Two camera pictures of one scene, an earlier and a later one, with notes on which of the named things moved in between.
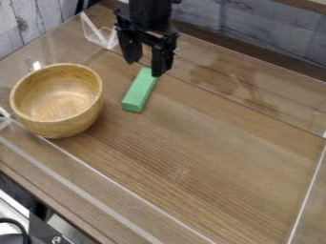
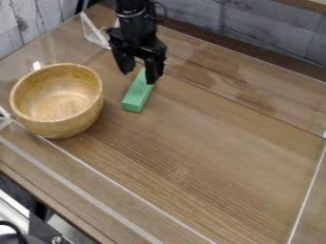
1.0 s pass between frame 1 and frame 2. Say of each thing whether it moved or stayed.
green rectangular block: stayed
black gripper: moved
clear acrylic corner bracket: stayed
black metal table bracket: stayed
